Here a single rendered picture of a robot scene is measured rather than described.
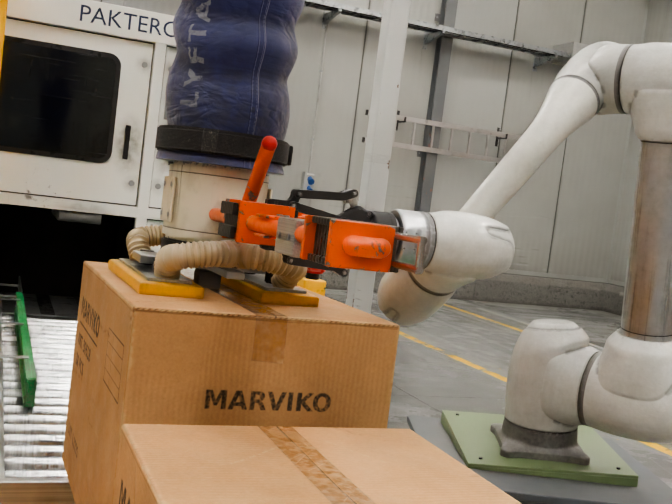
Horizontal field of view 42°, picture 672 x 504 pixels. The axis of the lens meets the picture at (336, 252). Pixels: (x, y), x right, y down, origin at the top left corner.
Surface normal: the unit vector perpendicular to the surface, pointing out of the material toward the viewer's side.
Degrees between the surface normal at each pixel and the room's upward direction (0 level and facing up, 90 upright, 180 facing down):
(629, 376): 95
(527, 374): 93
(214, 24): 70
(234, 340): 89
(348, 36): 90
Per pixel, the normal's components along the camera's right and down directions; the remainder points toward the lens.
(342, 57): 0.37, 0.11
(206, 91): -0.24, -0.25
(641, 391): -0.54, 0.06
